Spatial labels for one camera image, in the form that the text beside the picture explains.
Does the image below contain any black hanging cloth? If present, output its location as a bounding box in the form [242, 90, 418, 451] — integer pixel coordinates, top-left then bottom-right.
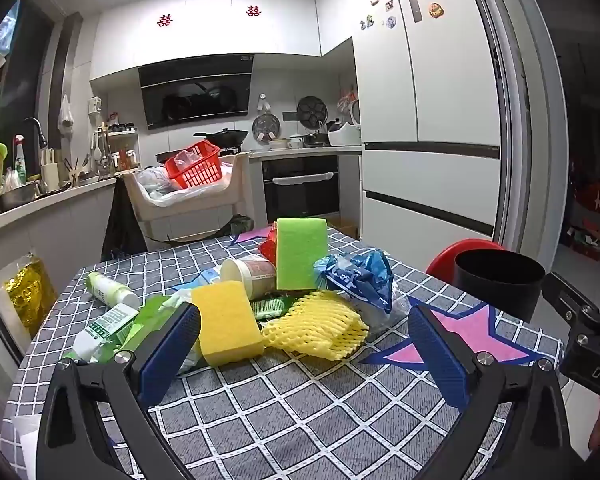
[101, 177, 149, 261]

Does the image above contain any red snack packet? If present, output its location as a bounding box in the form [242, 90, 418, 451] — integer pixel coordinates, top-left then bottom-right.
[259, 227, 279, 267]

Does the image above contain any yellow sponge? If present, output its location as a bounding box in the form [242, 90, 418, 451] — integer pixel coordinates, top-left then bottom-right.
[191, 281, 265, 367]

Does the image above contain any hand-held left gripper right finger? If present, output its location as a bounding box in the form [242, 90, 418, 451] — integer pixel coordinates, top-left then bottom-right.
[407, 305, 573, 480]

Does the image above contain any black built-in oven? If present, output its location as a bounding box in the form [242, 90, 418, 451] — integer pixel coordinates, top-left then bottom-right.
[261, 156, 341, 224]

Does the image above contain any green sponge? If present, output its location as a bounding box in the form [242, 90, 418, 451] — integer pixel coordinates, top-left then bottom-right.
[276, 218, 329, 291]

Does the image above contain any white spray bottle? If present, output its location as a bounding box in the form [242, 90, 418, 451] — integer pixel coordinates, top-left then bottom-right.
[12, 135, 29, 184]

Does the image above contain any white paper cup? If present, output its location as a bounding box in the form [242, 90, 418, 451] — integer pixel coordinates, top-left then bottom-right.
[220, 255, 278, 301]

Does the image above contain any dark green packet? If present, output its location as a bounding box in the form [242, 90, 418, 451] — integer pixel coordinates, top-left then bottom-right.
[250, 296, 297, 322]

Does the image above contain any round hanging baking pan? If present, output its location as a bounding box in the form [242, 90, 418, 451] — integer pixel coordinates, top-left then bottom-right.
[296, 96, 329, 126]

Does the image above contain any yellow foam fruit net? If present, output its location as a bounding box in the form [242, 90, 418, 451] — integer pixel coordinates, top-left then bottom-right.
[261, 290, 370, 361]

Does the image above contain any black wok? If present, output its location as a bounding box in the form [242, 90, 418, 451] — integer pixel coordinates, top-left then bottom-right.
[194, 129, 250, 149]

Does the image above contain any brown cardboard box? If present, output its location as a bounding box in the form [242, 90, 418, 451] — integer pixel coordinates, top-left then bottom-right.
[330, 217, 359, 240]

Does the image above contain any light green plastic wrapper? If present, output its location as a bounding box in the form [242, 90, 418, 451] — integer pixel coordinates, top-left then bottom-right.
[115, 294, 193, 357]

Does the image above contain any red plastic basket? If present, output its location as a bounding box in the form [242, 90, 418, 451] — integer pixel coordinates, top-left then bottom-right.
[164, 141, 224, 191]

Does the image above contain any beige high chair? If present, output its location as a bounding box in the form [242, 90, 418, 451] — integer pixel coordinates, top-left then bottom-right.
[122, 152, 254, 244]

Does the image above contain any hanging white plastic bag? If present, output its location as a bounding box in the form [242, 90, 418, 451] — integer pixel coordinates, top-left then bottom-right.
[57, 95, 75, 134]

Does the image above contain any blue plastic bag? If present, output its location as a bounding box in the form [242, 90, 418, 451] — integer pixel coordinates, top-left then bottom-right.
[314, 250, 421, 332]

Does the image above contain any white rice cooker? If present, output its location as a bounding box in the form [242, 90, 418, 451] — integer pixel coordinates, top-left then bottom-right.
[327, 121, 364, 147]

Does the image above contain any white green bottle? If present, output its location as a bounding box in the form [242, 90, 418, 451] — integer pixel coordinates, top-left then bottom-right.
[86, 271, 140, 308]

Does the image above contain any white refrigerator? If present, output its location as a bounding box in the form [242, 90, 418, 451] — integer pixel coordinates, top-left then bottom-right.
[352, 0, 502, 241]

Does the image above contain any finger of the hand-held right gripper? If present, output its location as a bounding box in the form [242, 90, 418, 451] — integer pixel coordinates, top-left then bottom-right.
[540, 271, 600, 332]

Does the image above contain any steel basin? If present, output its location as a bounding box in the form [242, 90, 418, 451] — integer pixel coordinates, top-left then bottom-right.
[0, 180, 44, 212]

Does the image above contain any red plastic chair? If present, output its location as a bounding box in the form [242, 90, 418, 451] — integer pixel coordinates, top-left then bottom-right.
[425, 239, 507, 286]

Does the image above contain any black bin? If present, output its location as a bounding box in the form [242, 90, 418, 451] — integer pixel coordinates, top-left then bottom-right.
[454, 249, 547, 324]

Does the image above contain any spice rack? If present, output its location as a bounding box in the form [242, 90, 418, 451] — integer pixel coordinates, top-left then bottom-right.
[105, 125, 141, 171]

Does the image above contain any black range hood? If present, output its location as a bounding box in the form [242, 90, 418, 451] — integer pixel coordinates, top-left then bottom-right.
[139, 54, 255, 131]

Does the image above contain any white utensil holder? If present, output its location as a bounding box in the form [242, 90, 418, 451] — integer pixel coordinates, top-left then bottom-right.
[40, 149, 61, 192]

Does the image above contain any kitchen faucet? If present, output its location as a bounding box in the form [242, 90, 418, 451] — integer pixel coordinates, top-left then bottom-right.
[24, 117, 49, 150]

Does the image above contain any red printed box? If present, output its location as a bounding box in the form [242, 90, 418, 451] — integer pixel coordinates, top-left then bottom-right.
[571, 181, 600, 227]

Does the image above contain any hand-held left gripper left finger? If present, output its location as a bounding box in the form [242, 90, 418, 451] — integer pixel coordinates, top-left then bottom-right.
[36, 302, 202, 480]

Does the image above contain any grey checkered star tablecloth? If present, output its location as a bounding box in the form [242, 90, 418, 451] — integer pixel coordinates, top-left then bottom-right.
[0, 225, 564, 480]

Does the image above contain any white tissue paper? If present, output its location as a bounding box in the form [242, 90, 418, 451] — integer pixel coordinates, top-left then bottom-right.
[10, 414, 46, 480]

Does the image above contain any gold foil bag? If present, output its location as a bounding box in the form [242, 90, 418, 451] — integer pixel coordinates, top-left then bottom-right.
[5, 257, 57, 339]

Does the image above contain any green white tube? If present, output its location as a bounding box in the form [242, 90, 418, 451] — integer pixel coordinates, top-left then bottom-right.
[72, 302, 141, 363]

